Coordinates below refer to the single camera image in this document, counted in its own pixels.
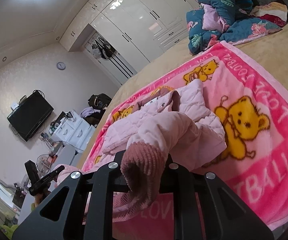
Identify pink quilted jacket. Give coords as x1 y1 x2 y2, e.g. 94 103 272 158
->
52 78 229 224

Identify dark clothes pile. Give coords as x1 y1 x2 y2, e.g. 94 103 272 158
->
80 93 112 127

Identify person's left hand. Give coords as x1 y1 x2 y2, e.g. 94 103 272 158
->
34 191 51 207

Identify desk fan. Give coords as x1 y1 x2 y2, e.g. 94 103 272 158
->
36 154 52 178

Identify green sleeve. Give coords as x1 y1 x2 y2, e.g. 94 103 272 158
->
0 224 19 239

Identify white drawer chest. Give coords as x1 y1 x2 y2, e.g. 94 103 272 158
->
51 110 96 153

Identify white door with hooks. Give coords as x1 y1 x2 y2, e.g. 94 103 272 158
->
84 31 137 86

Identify hanging black bags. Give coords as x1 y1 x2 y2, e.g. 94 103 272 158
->
91 37 116 60

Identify teal floral duvet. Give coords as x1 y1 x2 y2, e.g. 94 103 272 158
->
186 0 282 55

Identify white glossy wardrobe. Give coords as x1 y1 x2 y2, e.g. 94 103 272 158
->
60 0 197 69

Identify yellow red folded blanket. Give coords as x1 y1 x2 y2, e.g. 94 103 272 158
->
250 2 288 27

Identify black wall television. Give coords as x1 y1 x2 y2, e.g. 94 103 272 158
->
7 90 54 141

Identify round wall clock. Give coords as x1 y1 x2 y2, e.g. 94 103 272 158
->
56 62 66 70

